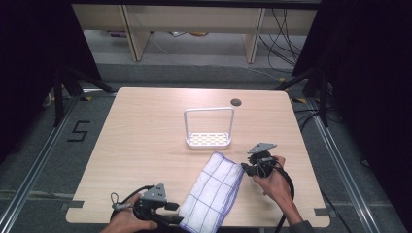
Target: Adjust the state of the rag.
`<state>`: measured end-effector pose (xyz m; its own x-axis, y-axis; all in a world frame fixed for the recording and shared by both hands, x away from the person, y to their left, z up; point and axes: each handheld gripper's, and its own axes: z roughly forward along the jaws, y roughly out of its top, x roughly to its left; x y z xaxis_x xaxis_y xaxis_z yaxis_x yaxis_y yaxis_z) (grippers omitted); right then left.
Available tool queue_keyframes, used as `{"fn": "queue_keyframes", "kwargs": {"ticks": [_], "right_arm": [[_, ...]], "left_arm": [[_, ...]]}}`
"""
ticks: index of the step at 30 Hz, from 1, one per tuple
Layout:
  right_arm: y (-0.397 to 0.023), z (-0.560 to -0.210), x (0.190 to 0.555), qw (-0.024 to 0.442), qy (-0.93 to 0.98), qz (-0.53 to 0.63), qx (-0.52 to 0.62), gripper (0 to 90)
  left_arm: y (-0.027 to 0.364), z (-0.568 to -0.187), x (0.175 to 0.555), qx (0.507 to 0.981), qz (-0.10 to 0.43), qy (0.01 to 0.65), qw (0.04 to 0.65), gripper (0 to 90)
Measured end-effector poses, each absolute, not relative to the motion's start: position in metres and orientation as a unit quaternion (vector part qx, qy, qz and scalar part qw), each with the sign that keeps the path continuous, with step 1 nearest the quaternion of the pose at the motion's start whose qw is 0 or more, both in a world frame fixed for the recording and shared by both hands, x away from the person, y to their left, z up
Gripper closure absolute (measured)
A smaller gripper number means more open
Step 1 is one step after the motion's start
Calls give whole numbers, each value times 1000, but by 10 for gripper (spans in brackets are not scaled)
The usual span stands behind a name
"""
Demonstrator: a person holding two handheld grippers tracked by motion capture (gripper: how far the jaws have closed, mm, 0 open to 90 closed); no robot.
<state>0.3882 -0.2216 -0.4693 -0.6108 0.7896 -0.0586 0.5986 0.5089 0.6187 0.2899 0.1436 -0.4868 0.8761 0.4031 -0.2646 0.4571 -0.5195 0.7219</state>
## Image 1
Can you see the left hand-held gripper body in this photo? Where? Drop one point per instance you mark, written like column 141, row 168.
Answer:
column 152, row 194

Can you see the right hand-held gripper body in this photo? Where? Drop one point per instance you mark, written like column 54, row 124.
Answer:
column 263, row 161

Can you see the white cloth with purple lines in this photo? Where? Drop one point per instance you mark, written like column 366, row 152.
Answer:
column 210, row 191

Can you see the person's right hand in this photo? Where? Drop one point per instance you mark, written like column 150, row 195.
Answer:
column 275, row 189

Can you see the person's left hand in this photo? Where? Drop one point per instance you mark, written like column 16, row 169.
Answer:
column 126, row 221

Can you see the yellow tape piece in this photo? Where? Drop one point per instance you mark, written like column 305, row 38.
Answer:
column 299, row 100
column 85, row 98

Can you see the grey tape strip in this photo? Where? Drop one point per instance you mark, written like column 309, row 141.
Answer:
column 321, row 212
column 73, row 205

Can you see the black metal stand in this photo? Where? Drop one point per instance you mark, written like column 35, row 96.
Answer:
column 58, row 97
column 324, row 103

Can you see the black tape numeral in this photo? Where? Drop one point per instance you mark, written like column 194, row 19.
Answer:
column 82, row 122

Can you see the black curtain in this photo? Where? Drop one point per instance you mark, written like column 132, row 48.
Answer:
column 26, row 64
column 372, row 81

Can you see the beige wooden desk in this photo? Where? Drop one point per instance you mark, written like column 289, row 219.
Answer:
column 194, row 19

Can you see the metal floor rail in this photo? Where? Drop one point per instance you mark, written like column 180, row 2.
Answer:
column 39, row 161
column 340, row 168

